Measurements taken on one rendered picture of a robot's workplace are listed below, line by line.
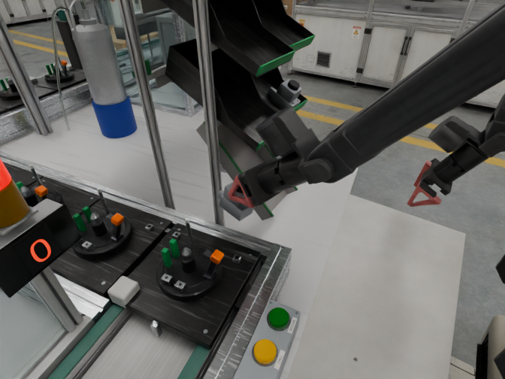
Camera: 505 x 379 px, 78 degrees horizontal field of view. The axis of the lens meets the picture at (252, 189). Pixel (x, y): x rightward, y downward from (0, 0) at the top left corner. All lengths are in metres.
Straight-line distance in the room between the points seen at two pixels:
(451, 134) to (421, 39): 3.59
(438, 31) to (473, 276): 2.86
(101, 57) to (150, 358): 1.09
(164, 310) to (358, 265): 0.51
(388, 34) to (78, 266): 4.15
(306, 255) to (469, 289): 1.46
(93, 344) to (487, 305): 1.95
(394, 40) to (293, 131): 4.00
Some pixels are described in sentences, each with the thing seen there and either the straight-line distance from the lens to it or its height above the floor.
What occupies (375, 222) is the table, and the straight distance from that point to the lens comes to 1.05.
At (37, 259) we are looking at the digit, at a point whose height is 1.19.
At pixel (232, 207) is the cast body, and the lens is 0.66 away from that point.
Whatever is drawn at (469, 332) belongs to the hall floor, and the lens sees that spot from 2.05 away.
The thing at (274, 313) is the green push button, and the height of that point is 0.97.
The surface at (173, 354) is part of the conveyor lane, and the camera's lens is 0.70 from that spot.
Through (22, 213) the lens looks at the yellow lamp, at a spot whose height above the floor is 1.27.
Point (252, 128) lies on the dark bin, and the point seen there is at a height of 1.21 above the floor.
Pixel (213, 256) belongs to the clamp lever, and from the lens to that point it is 0.61.
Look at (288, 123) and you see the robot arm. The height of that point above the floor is 1.33.
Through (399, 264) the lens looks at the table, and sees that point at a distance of 0.96.
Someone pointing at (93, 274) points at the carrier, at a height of 0.97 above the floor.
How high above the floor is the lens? 1.54
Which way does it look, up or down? 38 degrees down
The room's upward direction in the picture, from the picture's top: straight up
